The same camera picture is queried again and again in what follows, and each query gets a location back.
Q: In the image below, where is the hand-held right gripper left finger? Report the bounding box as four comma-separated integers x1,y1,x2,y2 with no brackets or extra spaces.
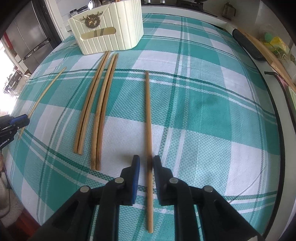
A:
35,155,141,241

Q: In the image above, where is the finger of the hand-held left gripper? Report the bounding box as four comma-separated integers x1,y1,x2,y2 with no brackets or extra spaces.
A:
0,119,30,140
0,114,28,125

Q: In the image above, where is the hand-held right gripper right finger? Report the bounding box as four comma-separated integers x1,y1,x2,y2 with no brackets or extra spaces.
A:
153,155,265,241

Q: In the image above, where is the long wooden chopstick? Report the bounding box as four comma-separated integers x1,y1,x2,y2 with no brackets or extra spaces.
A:
144,71,154,233
95,53,119,171
91,53,117,171
73,51,109,154
18,67,67,139
77,51,111,155

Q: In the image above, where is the cream ribbed utensil holder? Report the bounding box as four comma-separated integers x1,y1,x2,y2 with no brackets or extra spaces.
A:
68,0,144,55

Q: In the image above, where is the dark furniture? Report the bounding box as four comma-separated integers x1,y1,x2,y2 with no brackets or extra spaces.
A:
5,66,27,94

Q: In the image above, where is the person's white fleece clothing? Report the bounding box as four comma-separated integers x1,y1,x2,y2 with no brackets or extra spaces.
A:
0,174,26,220

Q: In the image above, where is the teal white checkered tablecloth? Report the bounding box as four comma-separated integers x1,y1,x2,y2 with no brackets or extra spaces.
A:
5,13,284,241

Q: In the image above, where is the grey refrigerator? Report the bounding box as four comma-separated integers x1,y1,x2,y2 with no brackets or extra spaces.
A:
3,0,62,75

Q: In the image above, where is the light green cutting board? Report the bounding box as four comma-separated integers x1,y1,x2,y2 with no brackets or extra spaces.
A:
287,88,296,109

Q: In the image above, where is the wooden cutting board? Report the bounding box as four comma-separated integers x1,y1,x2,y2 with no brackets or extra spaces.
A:
242,30,296,92

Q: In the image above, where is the plastic bag with yellow contents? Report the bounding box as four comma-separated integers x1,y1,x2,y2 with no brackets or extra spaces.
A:
258,23,296,64

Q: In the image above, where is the glass french press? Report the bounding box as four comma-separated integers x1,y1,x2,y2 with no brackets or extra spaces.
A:
221,2,237,21

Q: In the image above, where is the black door frame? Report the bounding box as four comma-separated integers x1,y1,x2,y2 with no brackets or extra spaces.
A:
35,0,64,43

